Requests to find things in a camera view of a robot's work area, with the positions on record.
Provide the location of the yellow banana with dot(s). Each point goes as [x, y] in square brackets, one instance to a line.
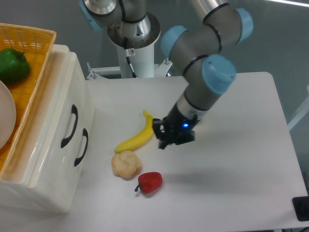
[140, 138]

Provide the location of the beige round plate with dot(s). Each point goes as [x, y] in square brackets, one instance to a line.
[7, 114]

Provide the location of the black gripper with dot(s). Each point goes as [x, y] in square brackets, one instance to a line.
[178, 133]

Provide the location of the black top drawer handle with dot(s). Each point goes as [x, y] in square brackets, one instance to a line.
[71, 127]

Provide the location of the green bell pepper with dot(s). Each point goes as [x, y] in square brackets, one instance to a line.
[13, 66]

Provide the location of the white drawer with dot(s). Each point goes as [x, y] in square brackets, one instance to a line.
[61, 156]

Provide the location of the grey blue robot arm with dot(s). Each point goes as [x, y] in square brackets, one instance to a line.
[196, 55]

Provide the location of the beige bread roll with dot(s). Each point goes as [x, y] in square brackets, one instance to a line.
[126, 164]

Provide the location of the black drawer handle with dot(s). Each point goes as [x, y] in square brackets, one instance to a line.
[71, 127]
[82, 148]

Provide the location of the black device at table edge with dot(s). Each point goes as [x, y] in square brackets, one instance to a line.
[301, 207]

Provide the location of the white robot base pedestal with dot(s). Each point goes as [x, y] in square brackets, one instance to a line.
[135, 49]

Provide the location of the orange woven basket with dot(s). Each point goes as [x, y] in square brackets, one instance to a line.
[37, 44]

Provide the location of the red bell pepper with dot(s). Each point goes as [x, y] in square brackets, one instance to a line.
[149, 182]

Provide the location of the white drawer cabinet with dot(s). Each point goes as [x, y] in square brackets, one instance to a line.
[14, 189]

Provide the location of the black lower drawer handle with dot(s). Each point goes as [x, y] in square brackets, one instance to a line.
[82, 148]

